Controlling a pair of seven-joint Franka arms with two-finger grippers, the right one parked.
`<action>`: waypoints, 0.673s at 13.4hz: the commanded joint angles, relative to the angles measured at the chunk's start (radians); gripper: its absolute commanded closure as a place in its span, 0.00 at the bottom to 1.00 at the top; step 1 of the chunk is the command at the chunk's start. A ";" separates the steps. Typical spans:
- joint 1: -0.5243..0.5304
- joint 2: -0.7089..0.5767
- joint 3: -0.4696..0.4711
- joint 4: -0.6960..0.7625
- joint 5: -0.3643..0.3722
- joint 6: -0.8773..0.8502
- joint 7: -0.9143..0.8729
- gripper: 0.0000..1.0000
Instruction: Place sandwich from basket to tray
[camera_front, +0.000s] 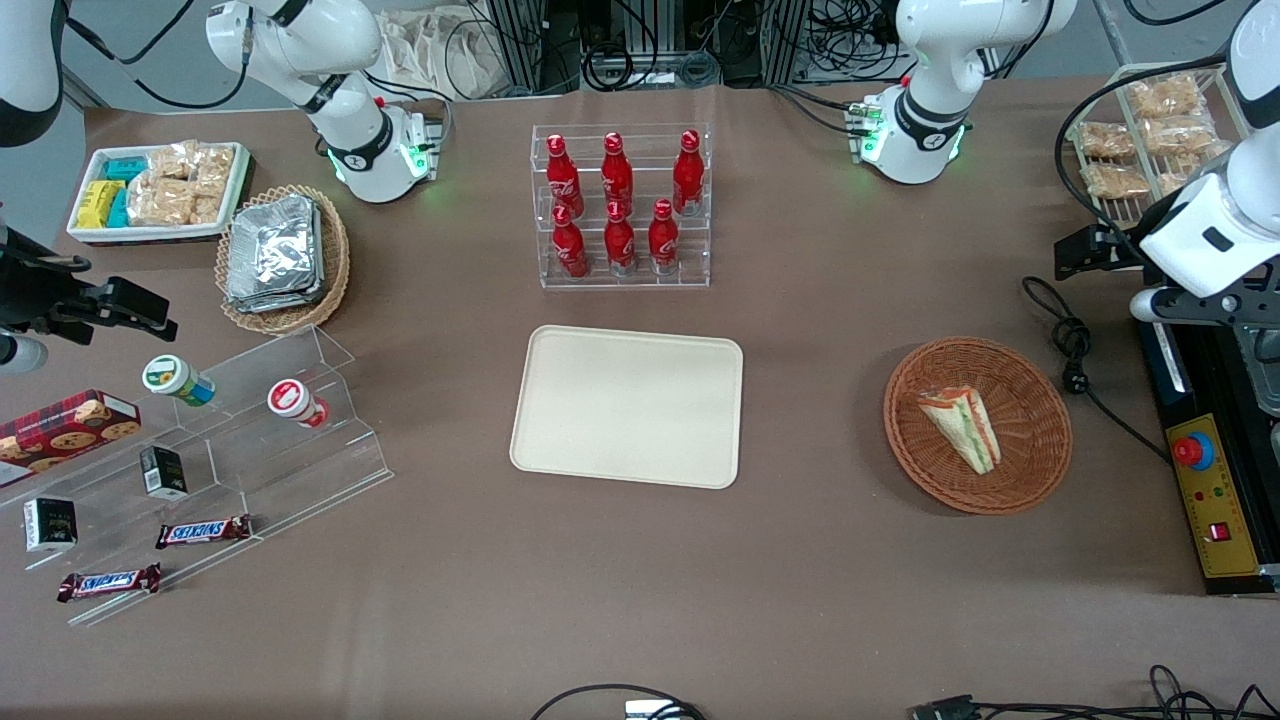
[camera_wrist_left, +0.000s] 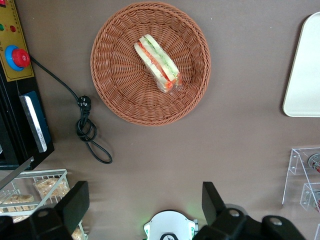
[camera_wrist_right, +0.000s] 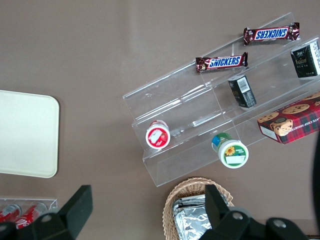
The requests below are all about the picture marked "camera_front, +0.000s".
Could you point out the clear acrylic step display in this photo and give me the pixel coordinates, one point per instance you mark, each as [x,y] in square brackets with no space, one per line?
[300,470]

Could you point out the light wicker basket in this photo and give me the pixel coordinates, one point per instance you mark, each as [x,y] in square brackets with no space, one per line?
[335,260]

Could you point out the aluminium frame post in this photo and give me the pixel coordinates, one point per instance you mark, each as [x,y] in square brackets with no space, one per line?
[515,45]
[785,40]

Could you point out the red cola bottle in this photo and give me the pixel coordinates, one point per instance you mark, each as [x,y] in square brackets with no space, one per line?
[663,240]
[570,248]
[563,178]
[617,175]
[688,175]
[620,243]

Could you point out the silver foil pouch stack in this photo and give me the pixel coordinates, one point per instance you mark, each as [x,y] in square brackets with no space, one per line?
[272,250]

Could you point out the clear plastic container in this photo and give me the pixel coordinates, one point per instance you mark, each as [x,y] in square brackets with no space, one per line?
[1265,370]

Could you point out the clear acrylic bottle rack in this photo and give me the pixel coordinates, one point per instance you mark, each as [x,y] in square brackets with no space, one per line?
[622,282]

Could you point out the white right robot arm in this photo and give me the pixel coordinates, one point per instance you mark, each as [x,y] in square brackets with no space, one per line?
[330,40]

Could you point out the red cookie box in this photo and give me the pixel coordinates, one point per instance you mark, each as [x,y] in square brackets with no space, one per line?
[60,435]

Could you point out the beige cloth bag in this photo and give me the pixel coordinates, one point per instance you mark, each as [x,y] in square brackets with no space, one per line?
[430,55]

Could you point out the bagged pastry snack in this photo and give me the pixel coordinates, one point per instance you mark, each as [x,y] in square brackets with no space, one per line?
[1165,96]
[1175,183]
[1115,181]
[1105,140]
[1217,152]
[1178,136]

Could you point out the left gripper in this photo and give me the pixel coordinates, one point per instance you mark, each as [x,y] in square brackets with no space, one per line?
[1118,251]

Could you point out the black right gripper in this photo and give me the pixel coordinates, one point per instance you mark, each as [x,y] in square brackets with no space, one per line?
[38,291]

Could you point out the Snickers chocolate bar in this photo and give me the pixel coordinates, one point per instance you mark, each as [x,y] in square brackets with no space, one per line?
[110,582]
[203,531]

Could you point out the cream plastic tray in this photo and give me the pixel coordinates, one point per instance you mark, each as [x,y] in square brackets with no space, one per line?
[627,405]

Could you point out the green lid yogurt cup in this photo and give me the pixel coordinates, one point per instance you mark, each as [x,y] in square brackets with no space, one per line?
[172,378]

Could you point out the black yellow control box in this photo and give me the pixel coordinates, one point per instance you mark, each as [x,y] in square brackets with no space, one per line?
[1215,520]

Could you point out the triangle sandwich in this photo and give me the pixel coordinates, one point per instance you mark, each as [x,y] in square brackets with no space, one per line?
[962,425]

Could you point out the red lid yogurt cup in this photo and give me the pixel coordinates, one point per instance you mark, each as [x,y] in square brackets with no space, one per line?
[290,400]

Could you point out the teal snack pack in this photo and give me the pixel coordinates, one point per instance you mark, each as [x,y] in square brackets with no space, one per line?
[125,169]
[119,208]

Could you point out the small black box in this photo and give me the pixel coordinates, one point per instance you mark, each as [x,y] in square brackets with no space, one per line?
[50,525]
[163,473]

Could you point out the clear bag of crackers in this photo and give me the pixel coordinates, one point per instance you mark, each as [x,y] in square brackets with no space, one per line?
[207,208]
[160,202]
[215,166]
[172,160]

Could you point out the brown wicker basket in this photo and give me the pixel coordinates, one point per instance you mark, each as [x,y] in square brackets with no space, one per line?
[1020,450]

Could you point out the white rectangular snack tray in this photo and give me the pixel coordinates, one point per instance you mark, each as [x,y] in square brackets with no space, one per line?
[100,234]

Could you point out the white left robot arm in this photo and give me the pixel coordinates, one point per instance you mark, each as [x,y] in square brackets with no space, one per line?
[940,50]

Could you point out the yellow snack pack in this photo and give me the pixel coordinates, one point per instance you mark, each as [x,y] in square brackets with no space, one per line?
[104,192]
[93,214]

